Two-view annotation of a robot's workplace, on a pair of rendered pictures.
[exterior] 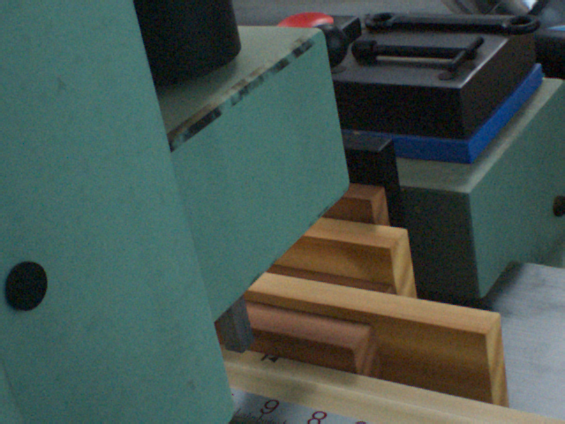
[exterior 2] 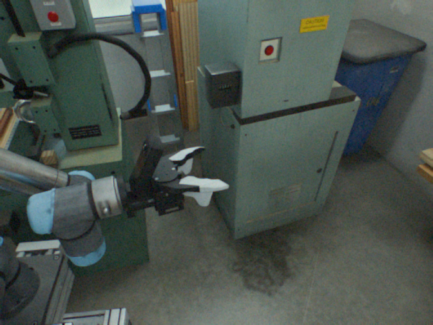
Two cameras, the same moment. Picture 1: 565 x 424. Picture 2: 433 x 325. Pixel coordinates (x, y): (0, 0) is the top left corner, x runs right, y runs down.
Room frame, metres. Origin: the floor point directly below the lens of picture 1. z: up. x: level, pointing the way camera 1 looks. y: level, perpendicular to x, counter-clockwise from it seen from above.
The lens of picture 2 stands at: (0.69, 1.39, 1.66)
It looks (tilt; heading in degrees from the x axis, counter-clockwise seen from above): 42 degrees down; 219
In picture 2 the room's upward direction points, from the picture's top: straight up
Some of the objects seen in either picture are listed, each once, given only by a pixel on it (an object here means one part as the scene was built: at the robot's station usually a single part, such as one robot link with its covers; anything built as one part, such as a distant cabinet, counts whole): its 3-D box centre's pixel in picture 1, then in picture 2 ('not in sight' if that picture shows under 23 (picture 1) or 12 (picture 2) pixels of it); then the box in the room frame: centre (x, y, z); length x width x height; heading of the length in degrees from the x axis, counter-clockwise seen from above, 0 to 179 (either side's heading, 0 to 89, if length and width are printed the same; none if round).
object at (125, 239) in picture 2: not in sight; (84, 203); (0.27, 0.10, 0.36); 0.58 x 0.45 x 0.71; 143
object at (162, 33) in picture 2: not in sight; (160, 95); (-0.56, -0.14, 0.58); 0.27 x 0.25 x 1.16; 57
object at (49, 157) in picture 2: not in sight; (49, 157); (0.37, 0.23, 0.82); 0.04 x 0.04 x 0.05; 52
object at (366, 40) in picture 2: not in sight; (339, 97); (-1.50, 0.79, 0.48); 0.64 x 0.54 x 0.97; 62
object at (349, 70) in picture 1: (385, 69); not in sight; (0.54, -0.07, 0.99); 0.13 x 0.11 x 0.06; 53
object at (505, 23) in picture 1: (448, 23); not in sight; (0.55, -0.11, 1.00); 0.10 x 0.02 x 0.01; 53
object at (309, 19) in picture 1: (304, 27); not in sight; (0.54, -0.03, 1.02); 0.03 x 0.03 x 0.01
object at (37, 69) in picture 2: not in sight; (35, 59); (0.29, 0.28, 1.23); 0.09 x 0.08 x 0.15; 143
